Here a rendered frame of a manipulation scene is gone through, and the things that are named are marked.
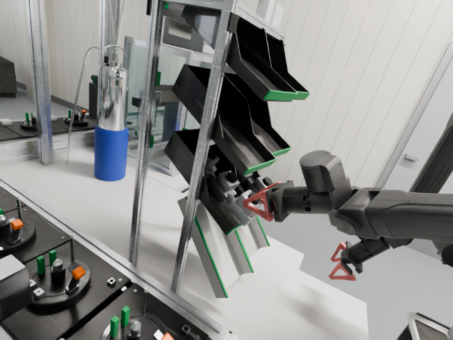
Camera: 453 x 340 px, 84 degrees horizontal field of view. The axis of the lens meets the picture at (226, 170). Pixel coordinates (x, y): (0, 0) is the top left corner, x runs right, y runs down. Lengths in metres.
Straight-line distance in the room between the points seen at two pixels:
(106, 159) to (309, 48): 2.68
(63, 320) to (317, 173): 0.62
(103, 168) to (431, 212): 1.30
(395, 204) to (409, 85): 3.00
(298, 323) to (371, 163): 2.73
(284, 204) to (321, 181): 0.10
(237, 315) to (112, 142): 0.94
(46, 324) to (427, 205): 0.74
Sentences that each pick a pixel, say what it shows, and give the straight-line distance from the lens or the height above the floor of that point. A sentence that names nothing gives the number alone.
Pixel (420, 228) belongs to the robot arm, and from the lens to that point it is 0.43.
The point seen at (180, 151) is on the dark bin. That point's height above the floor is 1.33.
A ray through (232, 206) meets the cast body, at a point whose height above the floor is 1.25.
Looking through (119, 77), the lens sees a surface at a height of 1.38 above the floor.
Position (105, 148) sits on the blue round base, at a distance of 1.37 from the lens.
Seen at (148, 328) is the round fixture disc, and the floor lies 0.99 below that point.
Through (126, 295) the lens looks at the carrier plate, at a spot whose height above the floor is 0.97.
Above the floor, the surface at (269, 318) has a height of 0.86.
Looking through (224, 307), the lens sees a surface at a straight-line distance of 0.91.
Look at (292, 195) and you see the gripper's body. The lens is 0.54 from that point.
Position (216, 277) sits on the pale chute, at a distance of 0.71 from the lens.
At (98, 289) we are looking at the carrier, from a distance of 0.78.
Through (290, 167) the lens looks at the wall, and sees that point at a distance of 3.56.
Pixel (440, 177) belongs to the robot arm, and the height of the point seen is 1.41.
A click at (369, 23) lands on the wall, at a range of 3.42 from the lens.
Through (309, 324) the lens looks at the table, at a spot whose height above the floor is 0.86.
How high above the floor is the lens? 1.56
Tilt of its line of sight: 23 degrees down
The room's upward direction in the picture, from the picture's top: 14 degrees clockwise
